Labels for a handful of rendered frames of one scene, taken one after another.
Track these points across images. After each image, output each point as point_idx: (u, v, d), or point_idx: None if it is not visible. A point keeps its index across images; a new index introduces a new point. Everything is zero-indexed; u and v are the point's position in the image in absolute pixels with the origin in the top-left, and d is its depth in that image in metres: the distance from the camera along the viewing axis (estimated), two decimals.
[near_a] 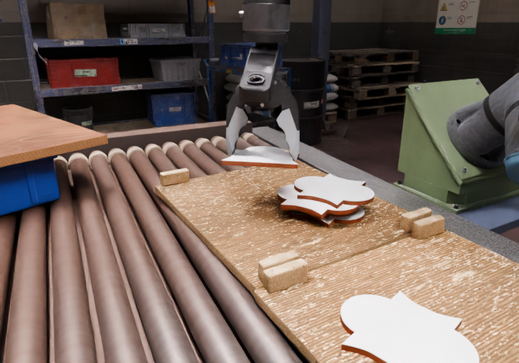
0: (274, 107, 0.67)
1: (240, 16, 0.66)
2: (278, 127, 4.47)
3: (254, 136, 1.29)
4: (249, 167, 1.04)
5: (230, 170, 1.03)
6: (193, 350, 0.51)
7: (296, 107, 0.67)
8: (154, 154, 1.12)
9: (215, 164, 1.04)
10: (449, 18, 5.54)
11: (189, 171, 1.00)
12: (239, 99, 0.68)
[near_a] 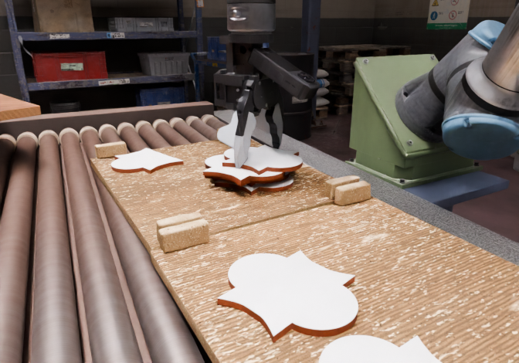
0: (273, 105, 0.69)
1: (237, 16, 0.61)
2: None
3: (213, 117, 1.27)
4: None
5: None
6: (85, 312, 0.49)
7: (282, 100, 0.72)
8: (105, 134, 1.10)
9: (164, 141, 1.01)
10: (440, 14, 5.51)
11: (135, 148, 0.98)
12: (251, 103, 0.65)
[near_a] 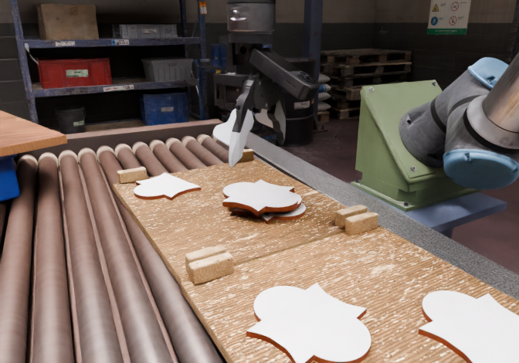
0: (273, 105, 0.69)
1: (237, 16, 0.61)
2: (269, 127, 4.50)
3: None
4: None
5: None
6: (123, 337, 0.54)
7: (283, 96, 0.72)
8: (122, 154, 1.15)
9: (178, 163, 1.07)
10: (440, 19, 5.57)
11: (152, 171, 1.03)
12: (250, 100, 0.64)
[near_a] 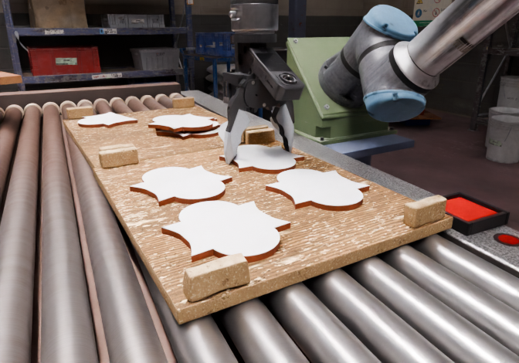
0: (274, 106, 0.69)
1: (232, 16, 0.64)
2: (254, 115, 4.62)
3: (178, 95, 1.45)
4: None
5: None
6: None
7: (291, 102, 0.71)
8: (81, 106, 1.28)
9: (129, 110, 1.19)
10: (424, 11, 5.69)
11: None
12: (242, 101, 0.66)
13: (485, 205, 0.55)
